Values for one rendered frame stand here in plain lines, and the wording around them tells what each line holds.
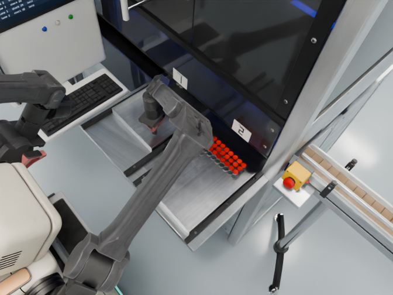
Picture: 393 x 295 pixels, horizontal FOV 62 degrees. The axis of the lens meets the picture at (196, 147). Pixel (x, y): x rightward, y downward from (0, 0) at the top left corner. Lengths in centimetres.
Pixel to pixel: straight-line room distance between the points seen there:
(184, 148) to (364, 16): 44
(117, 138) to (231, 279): 112
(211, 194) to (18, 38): 94
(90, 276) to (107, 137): 73
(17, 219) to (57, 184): 162
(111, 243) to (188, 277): 134
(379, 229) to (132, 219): 90
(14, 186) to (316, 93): 75
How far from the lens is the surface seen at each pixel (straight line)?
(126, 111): 143
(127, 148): 133
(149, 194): 69
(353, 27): 79
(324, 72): 87
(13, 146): 95
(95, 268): 75
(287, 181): 117
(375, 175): 268
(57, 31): 154
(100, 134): 138
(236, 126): 123
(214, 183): 125
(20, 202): 76
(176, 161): 67
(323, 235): 230
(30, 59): 155
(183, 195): 122
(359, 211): 132
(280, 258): 202
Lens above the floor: 199
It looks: 57 degrees down
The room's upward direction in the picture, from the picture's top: 7 degrees clockwise
